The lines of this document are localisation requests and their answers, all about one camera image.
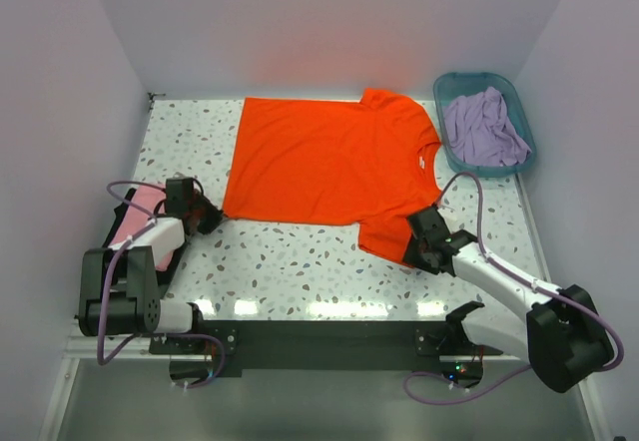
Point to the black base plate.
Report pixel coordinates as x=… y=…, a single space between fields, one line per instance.
x=235 y=347

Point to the lilac t shirt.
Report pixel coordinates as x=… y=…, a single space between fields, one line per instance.
x=480 y=132

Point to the pink folded t shirt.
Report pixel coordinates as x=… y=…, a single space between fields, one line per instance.
x=131 y=219

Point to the aluminium frame rail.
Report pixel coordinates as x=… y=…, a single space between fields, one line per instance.
x=79 y=346

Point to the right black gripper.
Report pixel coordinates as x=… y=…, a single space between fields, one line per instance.
x=410 y=257

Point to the orange t shirt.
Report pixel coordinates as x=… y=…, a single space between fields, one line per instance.
x=369 y=163

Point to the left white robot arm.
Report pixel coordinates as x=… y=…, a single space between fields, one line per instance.
x=123 y=282

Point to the black folded t shirt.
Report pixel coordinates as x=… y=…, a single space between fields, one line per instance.
x=162 y=233

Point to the teal plastic basket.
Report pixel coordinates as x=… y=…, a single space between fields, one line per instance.
x=449 y=86

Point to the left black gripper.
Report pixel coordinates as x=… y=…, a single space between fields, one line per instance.
x=214 y=214

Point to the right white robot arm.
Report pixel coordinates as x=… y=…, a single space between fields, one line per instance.
x=565 y=339

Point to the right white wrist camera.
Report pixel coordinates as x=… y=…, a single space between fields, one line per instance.
x=449 y=216

